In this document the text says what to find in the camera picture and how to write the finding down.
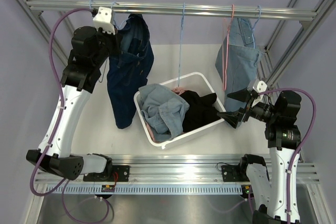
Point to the pink wire hanger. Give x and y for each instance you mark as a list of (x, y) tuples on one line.
[(225, 48)]

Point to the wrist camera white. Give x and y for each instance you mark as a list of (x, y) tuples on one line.
[(104, 20), (257, 86)]

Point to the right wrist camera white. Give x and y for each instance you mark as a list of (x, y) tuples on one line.
[(257, 86)]

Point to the right aluminium frame post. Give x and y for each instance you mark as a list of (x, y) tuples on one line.
[(290, 38)]

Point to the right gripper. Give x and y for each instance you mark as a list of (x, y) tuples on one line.
[(233, 117)]

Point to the blue hanger of dark denim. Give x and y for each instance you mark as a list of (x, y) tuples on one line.
[(119, 20)]

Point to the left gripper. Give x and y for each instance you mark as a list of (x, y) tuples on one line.
[(116, 39)]

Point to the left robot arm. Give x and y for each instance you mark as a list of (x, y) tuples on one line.
[(90, 48)]

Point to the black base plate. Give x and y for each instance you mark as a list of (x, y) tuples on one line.
[(233, 173), (110, 174)]

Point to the light blue denim skirt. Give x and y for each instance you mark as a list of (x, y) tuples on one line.
[(165, 111)]

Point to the aluminium hanging rail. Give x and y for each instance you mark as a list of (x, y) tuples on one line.
[(252, 12)]

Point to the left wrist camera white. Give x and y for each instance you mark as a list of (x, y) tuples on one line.
[(104, 20)]

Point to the dark blue denim skirt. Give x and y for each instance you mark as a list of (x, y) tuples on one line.
[(129, 70)]

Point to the slotted cable duct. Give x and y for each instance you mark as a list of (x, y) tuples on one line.
[(138, 189)]

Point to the pink skirt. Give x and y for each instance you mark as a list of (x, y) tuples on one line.
[(157, 124)]

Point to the black skirt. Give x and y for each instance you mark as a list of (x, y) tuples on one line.
[(201, 111)]

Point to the front aluminium rail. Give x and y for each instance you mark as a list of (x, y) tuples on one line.
[(182, 169)]

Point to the blue hanger of light denim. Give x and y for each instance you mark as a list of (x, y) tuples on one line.
[(180, 45)]

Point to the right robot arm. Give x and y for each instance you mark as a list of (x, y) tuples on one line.
[(274, 192)]

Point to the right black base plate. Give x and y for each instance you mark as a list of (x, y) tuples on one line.
[(233, 173)]

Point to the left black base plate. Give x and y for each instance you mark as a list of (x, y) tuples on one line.
[(110, 174)]

